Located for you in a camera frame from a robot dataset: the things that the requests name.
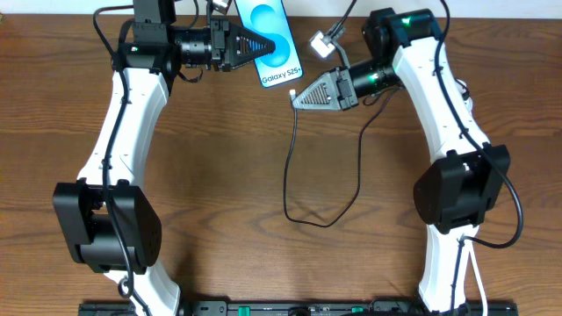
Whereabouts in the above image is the black USB charger cable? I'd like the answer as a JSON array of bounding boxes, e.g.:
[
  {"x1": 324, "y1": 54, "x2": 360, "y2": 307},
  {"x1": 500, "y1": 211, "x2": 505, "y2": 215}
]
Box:
[{"x1": 282, "y1": 85, "x2": 403, "y2": 229}]

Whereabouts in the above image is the blue Galaxy smartphone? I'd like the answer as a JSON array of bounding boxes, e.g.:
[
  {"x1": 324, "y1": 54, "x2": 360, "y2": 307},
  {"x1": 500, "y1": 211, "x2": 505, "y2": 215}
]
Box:
[{"x1": 235, "y1": 0, "x2": 304, "y2": 89}]

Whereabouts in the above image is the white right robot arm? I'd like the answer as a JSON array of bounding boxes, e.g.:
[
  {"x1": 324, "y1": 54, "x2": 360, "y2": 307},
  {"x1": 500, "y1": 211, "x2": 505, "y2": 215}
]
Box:
[{"x1": 290, "y1": 8, "x2": 511, "y2": 315}]

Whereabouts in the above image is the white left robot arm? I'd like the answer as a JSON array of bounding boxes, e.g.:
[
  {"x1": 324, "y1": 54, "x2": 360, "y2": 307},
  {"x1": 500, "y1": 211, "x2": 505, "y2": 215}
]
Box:
[{"x1": 53, "y1": 0, "x2": 276, "y2": 315}]

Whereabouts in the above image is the white power strip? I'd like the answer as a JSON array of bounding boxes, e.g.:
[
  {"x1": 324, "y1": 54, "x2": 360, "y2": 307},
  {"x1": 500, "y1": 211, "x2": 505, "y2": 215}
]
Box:
[{"x1": 455, "y1": 78, "x2": 473, "y2": 115}]

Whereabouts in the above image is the white power strip cord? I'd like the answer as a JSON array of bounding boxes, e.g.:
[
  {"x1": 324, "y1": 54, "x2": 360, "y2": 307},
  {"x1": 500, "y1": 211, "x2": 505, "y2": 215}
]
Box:
[{"x1": 467, "y1": 239, "x2": 489, "y2": 316}]

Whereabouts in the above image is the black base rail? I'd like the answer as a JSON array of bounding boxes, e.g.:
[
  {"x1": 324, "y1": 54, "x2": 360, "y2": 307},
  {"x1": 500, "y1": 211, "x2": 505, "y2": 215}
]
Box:
[{"x1": 76, "y1": 299, "x2": 519, "y2": 316}]

